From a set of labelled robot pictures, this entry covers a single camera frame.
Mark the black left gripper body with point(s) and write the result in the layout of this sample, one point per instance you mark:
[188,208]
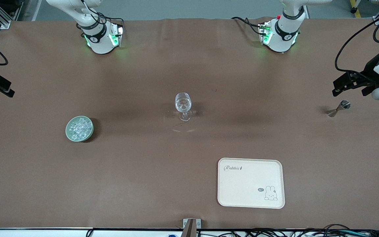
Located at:
[369,73]

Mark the steel double jigger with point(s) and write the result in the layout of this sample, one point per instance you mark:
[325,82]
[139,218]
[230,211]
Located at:
[343,105]

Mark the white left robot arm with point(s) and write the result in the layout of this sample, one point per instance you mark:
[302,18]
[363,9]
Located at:
[285,29]

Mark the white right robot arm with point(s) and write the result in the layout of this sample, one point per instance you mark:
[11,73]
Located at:
[97,42]

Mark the heap of clear ice cubes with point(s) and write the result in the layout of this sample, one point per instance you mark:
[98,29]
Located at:
[79,128]

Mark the clear wine glass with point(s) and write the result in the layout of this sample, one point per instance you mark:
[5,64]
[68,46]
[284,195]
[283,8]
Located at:
[183,102]

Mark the green round bowl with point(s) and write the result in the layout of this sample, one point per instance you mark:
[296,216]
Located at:
[67,131]

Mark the metal base connector plate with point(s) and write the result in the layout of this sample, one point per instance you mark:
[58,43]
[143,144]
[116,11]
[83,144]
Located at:
[119,33]
[262,31]

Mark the cream rabbit print tray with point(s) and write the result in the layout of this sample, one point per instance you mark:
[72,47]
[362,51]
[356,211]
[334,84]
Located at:
[242,187]

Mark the brown table mat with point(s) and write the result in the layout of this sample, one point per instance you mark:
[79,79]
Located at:
[143,181]

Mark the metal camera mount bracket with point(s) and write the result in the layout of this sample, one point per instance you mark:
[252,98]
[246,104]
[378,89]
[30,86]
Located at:
[192,227]

